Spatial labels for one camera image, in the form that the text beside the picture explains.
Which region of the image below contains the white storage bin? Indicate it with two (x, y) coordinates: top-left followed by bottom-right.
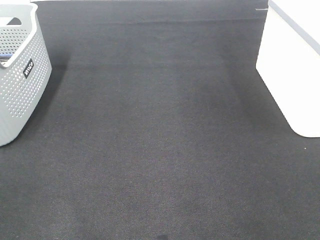
(256, 0), (320, 138)

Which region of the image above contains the dark grey table mat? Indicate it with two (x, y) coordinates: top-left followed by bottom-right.
(0, 0), (320, 240)

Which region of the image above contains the grey perforated laundry basket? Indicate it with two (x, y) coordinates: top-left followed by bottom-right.
(0, 0), (52, 146)

